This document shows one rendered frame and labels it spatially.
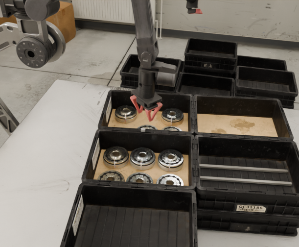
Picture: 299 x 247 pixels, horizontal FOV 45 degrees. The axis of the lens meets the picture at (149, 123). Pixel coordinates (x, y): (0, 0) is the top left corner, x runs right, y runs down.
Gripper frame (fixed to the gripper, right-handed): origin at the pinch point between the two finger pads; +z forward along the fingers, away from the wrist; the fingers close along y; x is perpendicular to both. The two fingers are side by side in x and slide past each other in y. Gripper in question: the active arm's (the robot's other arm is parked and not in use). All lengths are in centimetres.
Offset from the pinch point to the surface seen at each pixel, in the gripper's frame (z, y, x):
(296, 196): 12, -53, -23
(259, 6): 62, 145, -278
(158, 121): 23.6, 16.9, -22.0
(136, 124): 23.8, 21.3, -12.7
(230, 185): 22.7, -31.1, -17.4
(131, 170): 23.4, -1.2, 7.2
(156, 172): 23.2, -8.5, 0.2
